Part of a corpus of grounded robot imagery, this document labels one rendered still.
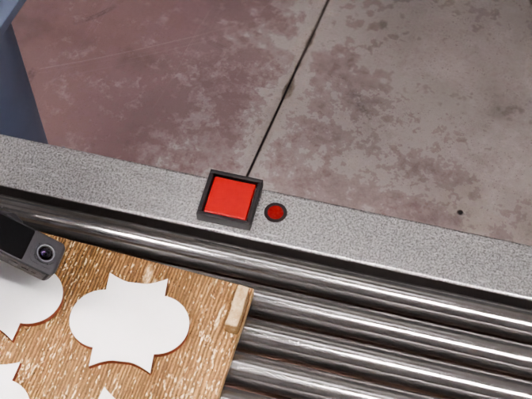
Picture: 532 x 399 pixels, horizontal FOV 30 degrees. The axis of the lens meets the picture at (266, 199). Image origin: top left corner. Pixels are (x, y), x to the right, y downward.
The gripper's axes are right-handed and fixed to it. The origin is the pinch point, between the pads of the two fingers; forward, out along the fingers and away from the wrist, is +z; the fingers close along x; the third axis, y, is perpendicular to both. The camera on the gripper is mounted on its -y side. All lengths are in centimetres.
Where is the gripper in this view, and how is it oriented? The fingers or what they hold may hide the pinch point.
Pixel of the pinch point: (6, 288)
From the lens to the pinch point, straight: 132.9
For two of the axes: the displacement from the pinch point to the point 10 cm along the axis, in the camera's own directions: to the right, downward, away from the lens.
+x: -2.8, 8.1, -5.1
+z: 0.0, 5.3, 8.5
